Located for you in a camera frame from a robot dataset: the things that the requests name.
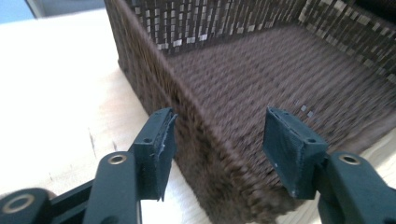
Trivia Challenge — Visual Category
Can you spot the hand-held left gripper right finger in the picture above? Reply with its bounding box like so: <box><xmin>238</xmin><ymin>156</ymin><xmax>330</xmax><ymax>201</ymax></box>
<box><xmin>262</xmin><ymin>105</ymin><xmax>330</xmax><ymax>201</ymax></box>

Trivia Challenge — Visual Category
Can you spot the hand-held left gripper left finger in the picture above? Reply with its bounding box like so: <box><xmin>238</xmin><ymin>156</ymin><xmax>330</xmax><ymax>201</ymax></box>
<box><xmin>130</xmin><ymin>106</ymin><xmax>178</xmax><ymax>203</ymax></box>

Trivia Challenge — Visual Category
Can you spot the brown woven basket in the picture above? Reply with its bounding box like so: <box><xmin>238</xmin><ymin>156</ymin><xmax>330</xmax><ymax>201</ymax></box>
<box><xmin>104</xmin><ymin>0</ymin><xmax>396</xmax><ymax>224</ymax></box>

